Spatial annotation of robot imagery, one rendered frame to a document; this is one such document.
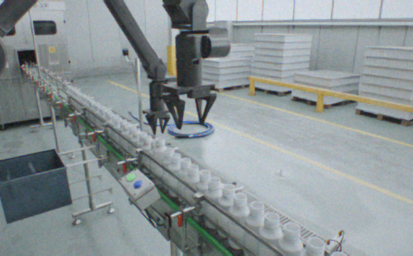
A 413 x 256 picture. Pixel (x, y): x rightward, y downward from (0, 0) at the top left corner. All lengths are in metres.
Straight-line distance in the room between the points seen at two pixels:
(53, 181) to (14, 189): 0.17
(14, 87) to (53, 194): 4.31
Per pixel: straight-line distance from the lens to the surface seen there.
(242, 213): 0.85
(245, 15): 10.88
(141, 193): 1.00
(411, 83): 6.13
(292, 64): 7.85
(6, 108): 5.93
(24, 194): 1.67
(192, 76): 0.63
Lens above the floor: 1.61
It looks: 18 degrees down
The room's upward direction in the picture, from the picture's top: straight up
